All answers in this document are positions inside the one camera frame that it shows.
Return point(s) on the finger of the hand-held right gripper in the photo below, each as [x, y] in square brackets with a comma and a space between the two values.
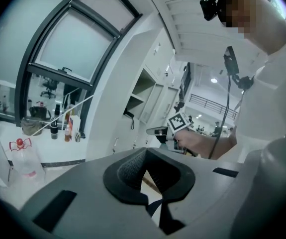
[157, 130]

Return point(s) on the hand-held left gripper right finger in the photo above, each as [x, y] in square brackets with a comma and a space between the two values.
[175, 180]

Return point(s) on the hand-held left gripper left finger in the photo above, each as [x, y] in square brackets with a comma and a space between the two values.
[123, 178]

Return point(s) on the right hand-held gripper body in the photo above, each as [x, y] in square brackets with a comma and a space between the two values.
[178, 122]

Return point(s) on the white storage cabinet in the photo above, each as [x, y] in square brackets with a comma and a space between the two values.
[100, 123]

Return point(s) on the person's right forearm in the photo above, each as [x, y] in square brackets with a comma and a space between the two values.
[219, 146]

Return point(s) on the person's right hand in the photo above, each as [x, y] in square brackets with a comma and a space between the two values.
[191, 142]

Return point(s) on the black metal railing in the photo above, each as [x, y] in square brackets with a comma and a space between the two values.
[212, 106]

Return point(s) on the round ceiling light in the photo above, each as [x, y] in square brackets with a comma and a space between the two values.
[214, 80]

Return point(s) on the small metal cup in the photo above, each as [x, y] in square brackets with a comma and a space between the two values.
[77, 137]

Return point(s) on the orange liquid bottle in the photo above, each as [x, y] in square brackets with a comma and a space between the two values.
[67, 134]

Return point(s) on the orange and white box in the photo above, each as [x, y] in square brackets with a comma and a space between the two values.
[74, 123]

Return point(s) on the black chest-mounted device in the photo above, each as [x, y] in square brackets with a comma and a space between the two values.
[231, 60]

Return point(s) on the dark drink bottle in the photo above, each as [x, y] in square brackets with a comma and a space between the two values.
[54, 131]

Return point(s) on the person's white shirt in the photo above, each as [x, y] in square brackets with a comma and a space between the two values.
[269, 103]

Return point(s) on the large clear water bottle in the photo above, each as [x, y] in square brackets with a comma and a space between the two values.
[27, 160]

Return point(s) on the green fabric bag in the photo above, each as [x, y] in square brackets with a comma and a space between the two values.
[32, 128]

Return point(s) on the black bag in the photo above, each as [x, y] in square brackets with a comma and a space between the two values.
[39, 111]

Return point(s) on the black office chair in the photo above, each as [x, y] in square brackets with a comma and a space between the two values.
[49, 88]

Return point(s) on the black framed window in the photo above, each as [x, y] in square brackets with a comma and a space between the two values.
[78, 41]

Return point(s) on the person's head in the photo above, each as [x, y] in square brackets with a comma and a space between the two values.
[262, 16]

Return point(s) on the black device mount clamp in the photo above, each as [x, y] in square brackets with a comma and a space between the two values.
[244, 81]

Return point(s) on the black head camera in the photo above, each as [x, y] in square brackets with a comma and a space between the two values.
[208, 7]

